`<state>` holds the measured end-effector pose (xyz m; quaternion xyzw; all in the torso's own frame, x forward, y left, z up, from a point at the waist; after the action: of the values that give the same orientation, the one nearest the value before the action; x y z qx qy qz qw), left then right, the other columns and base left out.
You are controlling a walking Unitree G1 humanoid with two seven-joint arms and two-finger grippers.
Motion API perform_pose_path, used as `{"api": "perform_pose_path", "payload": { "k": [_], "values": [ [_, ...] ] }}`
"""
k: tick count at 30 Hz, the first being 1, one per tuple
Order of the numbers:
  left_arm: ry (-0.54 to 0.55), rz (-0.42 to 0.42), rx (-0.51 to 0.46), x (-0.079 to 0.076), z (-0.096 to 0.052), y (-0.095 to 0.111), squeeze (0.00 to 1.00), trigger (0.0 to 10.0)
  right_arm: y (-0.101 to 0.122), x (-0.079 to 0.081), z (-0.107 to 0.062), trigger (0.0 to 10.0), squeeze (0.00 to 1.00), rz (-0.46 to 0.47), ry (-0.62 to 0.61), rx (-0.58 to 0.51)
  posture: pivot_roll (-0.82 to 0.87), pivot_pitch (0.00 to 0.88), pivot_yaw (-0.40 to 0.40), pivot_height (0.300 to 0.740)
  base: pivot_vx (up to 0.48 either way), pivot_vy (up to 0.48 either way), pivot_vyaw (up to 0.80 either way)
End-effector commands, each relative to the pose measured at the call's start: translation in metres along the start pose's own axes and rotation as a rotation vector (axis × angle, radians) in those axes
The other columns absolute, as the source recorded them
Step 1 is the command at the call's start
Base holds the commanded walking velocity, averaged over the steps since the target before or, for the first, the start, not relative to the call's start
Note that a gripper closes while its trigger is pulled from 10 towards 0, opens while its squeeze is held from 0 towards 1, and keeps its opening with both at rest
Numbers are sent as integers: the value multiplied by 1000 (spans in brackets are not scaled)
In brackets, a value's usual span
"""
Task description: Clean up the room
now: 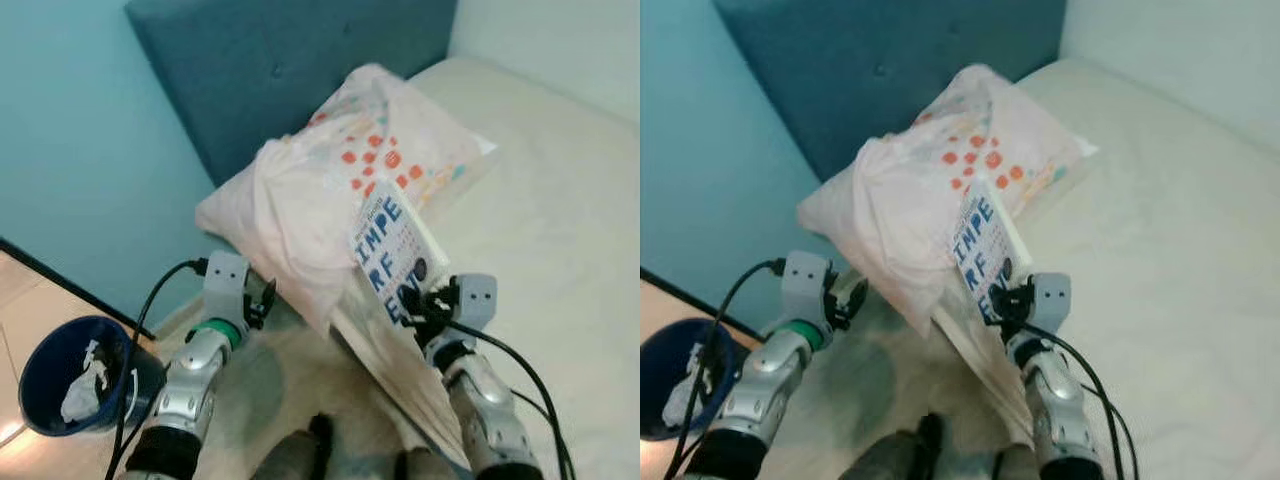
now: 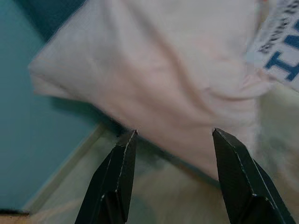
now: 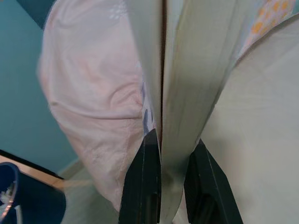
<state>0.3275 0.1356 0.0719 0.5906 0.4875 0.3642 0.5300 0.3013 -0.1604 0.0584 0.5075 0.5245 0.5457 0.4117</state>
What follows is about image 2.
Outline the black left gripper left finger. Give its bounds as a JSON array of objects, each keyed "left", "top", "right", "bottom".
[{"left": 74, "top": 129, "right": 138, "bottom": 224}]

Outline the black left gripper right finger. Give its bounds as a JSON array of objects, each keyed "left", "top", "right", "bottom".
[{"left": 212, "top": 127, "right": 296, "bottom": 224}]

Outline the pink spotted pillow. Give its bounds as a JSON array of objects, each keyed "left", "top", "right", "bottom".
[{"left": 28, "top": 0, "right": 274, "bottom": 182}]

